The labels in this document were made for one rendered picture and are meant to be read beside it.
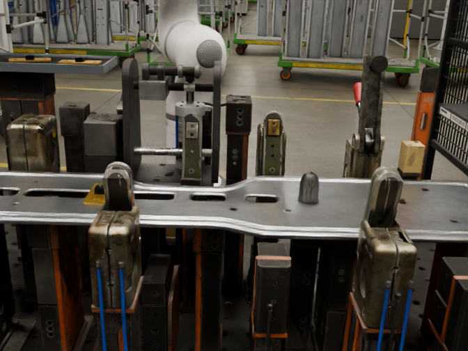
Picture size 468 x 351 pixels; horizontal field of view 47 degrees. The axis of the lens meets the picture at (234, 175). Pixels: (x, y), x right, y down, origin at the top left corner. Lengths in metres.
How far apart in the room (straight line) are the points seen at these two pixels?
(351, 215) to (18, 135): 0.60
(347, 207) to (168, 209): 0.28
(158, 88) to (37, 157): 0.25
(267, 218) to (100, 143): 0.38
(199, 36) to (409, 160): 0.55
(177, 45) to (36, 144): 0.44
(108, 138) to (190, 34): 0.37
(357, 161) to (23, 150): 0.61
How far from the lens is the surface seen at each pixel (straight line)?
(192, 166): 0.99
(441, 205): 0.94
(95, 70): 1.12
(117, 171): 0.71
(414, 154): 1.02
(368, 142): 1.01
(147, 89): 1.00
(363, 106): 1.00
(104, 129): 1.03
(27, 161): 1.05
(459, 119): 1.47
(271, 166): 1.00
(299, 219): 0.82
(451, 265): 0.80
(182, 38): 1.29
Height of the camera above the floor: 1.34
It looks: 20 degrees down
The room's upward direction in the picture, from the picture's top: 2 degrees clockwise
